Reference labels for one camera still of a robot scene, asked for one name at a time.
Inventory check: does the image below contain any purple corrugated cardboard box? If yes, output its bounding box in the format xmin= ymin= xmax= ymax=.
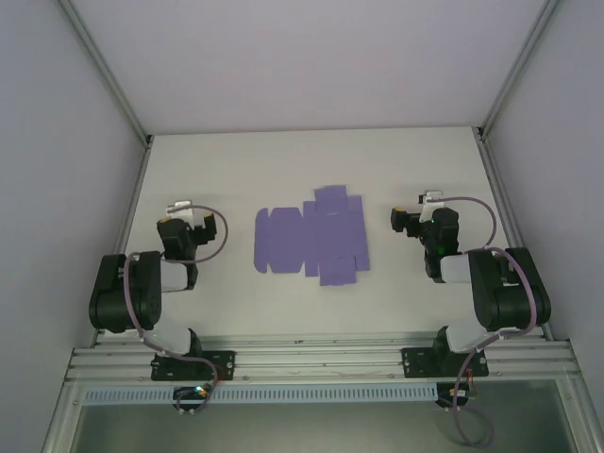
xmin=253 ymin=185 xmax=370 ymax=288

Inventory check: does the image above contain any grey metal floor panel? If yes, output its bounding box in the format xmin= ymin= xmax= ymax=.
xmin=70 ymin=401 xmax=579 ymax=453

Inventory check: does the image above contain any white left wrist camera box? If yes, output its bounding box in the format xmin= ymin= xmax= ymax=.
xmin=164 ymin=200 xmax=195 ymax=221

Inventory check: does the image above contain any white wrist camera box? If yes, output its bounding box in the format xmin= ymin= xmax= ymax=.
xmin=164 ymin=200 xmax=195 ymax=221
xmin=418 ymin=189 xmax=445 ymax=223

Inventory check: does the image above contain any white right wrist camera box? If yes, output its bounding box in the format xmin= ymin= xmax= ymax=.
xmin=418 ymin=189 xmax=445 ymax=223

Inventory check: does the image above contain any aluminium table side rail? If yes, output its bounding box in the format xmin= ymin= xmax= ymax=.
xmin=109 ymin=136 xmax=153 ymax=265

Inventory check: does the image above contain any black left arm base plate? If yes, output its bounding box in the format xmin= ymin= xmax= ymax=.
xmin=150 ymin=349 xmax=236 ymax=382

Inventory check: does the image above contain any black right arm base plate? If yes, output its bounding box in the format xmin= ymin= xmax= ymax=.
xmin=400 ymin=347 xmax=490 ymax=379

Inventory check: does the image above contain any aluminium frame post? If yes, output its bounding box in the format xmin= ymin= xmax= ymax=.
xmin=475 ymin=0 xmax=565 ymax=142
xmin=59 ymin=0 xmax=155 ymax=146

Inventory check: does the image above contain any aluminium mounting rail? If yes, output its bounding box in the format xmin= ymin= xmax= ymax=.
xmin=65 ymin=332 xmax=579 ymax=383

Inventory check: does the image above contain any light blue slotted cable duct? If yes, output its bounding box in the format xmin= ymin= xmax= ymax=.
xmin=83 ymin=382 xmax=440 ymax=405

